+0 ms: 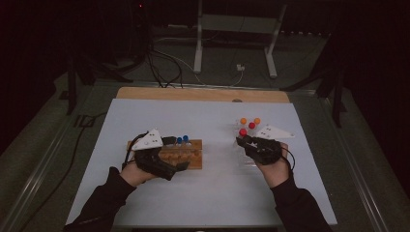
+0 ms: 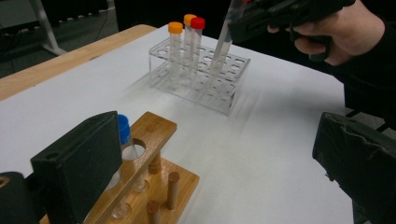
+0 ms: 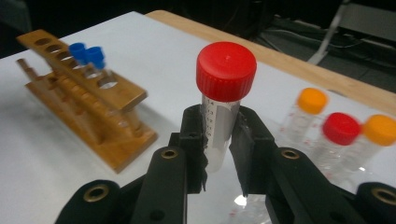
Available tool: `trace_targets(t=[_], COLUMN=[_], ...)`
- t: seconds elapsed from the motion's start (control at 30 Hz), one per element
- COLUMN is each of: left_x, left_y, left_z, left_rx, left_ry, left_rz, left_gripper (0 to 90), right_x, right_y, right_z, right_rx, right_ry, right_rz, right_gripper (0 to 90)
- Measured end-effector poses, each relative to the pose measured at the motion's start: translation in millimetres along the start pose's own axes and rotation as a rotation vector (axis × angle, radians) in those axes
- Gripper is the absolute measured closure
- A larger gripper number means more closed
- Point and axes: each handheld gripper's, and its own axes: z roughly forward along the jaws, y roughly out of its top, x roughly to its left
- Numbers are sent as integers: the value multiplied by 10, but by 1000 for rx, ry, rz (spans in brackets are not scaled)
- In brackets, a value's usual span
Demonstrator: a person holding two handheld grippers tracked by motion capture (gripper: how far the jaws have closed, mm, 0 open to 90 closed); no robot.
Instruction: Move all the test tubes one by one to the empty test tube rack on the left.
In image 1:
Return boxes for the person's right hand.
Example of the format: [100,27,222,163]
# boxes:
[256,143,291,189]

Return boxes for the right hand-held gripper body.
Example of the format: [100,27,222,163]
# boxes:
[249,125,295,166]

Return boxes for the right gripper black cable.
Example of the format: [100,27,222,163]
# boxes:
[279,146,296,172]

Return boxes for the person's left hand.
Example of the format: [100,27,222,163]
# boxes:
[119,159,160,189]

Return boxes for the wooden test tube rack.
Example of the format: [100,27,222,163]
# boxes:
[127,138,203,171]

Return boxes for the white cable with plug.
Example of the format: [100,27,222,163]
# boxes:
[154,36,247,88]

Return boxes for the clear acrylic test tube rack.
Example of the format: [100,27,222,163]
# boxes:
[232,117,272,169]

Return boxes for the black floor bracket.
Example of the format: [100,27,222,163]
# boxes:
[73,114,97,129]

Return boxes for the black tripod stand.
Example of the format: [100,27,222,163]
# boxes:
[65,47,133,116]
[279,32,348,129]

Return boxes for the grey metal stand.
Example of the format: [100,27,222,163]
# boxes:
[192,0,288,79]

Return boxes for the black floor cables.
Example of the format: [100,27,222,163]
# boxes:
[145,43,185,89]

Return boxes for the white table mat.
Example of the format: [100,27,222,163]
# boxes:
[65,98,338,226]

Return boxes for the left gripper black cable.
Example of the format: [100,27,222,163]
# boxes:
[121,130,149,171]

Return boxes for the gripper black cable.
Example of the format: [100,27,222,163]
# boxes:
[121,130,149,171]
[279,146,296,172]

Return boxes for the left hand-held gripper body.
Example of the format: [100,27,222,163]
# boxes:
[131,128,179,181]

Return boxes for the long black floor cable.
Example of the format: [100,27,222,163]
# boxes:
[17,111,108,231]

